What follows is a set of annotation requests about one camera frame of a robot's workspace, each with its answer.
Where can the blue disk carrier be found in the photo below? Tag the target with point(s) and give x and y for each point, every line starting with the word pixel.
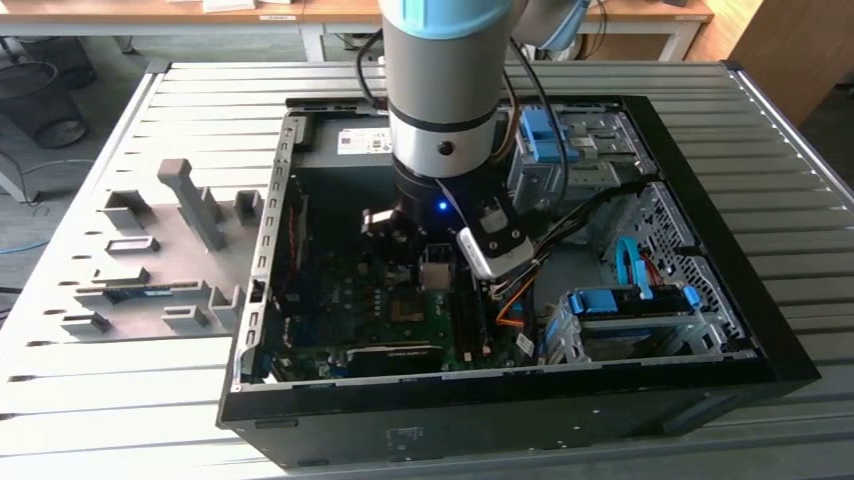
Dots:
pixel 594 302

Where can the grey power supply unit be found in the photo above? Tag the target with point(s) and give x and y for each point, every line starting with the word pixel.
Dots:
pixel 320 150

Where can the CPU socket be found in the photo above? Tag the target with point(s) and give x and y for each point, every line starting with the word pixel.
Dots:
pixel 408 310

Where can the blue plastic drive latch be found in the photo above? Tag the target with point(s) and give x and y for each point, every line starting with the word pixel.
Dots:
pixel 541 135

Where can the black hard disk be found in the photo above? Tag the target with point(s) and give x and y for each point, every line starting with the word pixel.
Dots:
pixel 667 305

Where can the RAM stick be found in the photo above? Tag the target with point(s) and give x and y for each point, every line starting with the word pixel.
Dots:
pixel 143 292

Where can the black waste bin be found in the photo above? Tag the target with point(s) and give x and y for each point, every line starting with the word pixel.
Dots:
pixel 40 105

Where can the white box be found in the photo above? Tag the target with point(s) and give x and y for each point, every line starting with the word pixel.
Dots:
pixel 230 5

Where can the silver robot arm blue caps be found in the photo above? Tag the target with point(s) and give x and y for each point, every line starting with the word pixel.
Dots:
pixel 443 75

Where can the black PC case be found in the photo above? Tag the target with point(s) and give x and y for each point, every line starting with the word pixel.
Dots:
pixel 467 425

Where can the grey parts rack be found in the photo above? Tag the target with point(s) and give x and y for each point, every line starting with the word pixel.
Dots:
pixel 167 270

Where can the grey optical drive cage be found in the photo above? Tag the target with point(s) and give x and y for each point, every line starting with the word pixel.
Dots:
pixel 587 175

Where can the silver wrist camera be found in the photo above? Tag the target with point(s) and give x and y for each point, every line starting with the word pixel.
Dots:
pixel 497 250
pixel 382 220

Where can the wooden top desk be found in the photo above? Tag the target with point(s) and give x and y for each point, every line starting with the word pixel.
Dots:
pixel 654 15
pixel 187 17

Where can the black RAM slot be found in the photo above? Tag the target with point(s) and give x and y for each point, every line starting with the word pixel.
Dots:
pixel 462 325
pixel 482 325

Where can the wooden cabinet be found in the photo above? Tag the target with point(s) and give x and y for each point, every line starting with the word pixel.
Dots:
pixel 787 50

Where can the grey hard disk cage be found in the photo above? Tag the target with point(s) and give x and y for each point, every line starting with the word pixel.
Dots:
pixel 641 325

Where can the black graphics card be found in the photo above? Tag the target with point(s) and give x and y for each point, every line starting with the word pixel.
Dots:
pixel 394 360

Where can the green motherboard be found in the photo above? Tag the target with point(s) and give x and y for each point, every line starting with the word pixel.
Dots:
pixel 347 310

